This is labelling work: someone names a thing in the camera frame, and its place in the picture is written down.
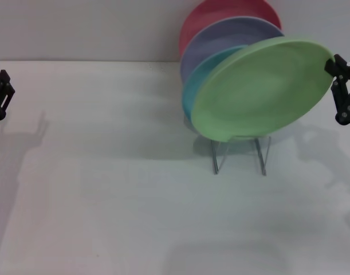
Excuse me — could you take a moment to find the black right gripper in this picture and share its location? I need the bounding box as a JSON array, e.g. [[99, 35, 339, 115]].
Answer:
[[324, 54, 350, 127]]

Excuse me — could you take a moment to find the green plate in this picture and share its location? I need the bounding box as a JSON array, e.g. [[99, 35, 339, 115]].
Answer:
[[191, 37, 335, 143]]

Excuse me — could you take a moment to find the purple plate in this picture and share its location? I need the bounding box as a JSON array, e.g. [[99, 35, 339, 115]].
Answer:
[[180, 16, 285, 84]]

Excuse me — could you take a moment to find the red plate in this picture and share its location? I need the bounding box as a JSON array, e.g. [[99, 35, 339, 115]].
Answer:
[[179, 0, 282, 58]]

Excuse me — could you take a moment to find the blue plate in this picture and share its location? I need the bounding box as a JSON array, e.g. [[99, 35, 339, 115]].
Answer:
[[182, 44, 250, 121]]

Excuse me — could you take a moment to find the silver wire plate rack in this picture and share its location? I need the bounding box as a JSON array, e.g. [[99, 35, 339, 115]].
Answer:
[[209, 136, 272, 176]]

